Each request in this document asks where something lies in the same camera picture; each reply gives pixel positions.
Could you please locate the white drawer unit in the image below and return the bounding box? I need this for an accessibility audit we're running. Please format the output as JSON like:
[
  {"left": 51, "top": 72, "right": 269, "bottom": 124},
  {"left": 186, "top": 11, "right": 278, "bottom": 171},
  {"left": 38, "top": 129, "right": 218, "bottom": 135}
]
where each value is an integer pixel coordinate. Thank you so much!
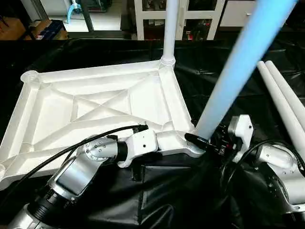
[{"left": 220, "top": 0, "right": 260, "bottom": 27}]

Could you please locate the white plastic table leg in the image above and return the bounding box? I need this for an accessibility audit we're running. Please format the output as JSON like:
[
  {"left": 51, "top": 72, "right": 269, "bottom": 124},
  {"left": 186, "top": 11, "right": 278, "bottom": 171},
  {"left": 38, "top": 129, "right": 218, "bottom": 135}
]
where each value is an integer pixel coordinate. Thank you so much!
[
  {"left": 161, "top": 0, "right": 181, "bottom": 66},
  {"left": 257, "top": 61, "right": 305, "bottom": 160},
  {"left": 185, "top": 0, "right": 298, "bottom": 146},
  {"left": 265, "top": 61, "right": 305, "bottom": 130}
]

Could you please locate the white glass door cabinet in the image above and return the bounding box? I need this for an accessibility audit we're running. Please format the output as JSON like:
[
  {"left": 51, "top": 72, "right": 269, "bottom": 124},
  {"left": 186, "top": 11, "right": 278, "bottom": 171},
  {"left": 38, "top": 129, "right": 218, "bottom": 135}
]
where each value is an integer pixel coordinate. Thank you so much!
[{"left": 134, "top": 0, "right": 225, "bottom": 41}]

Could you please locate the white plastic table top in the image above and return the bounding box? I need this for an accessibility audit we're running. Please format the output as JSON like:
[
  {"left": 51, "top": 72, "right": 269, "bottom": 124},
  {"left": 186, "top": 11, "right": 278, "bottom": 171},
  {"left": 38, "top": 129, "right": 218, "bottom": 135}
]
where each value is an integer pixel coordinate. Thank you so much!
[{"left": 0, "top": 58, "right": 206, "bottom": 191}]

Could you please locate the black work mat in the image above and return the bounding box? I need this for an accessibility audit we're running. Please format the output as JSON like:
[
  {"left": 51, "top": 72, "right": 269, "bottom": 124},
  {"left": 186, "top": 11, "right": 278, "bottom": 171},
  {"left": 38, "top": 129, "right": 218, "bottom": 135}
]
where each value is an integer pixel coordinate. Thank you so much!
[{"left": 0, "top": 36, "right": 305, "bottom": 229}]

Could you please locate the grey metal pole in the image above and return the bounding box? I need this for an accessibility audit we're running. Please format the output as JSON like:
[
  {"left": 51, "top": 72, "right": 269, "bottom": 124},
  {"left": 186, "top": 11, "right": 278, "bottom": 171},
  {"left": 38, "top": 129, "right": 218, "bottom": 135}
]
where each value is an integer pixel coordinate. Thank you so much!
[{"left": 81, "top": 0, "right": 94, "bottom": 31}]

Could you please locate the blue box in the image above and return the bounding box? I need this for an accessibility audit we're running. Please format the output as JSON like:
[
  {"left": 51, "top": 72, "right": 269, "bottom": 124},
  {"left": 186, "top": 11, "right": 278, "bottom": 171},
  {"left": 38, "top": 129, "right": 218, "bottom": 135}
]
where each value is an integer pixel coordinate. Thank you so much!
[{"left": 36, "top": 20, "right": 65, "bottom": 40}]

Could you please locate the turquoise plastic stool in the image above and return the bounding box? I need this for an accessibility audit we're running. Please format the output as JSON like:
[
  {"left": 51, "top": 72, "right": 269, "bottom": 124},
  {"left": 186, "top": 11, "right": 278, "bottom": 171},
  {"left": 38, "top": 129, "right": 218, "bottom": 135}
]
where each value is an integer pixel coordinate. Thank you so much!
[{"left": 66, "top": 0, "right": 81, "bottom": 23}]

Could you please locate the brown cardboard board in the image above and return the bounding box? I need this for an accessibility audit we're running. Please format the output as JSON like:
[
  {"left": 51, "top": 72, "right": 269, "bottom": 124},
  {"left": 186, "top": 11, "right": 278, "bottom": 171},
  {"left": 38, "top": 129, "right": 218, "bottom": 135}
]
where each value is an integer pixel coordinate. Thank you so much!
[{"left": 0, "top": 18, "right": 51, "bottom": 41}]

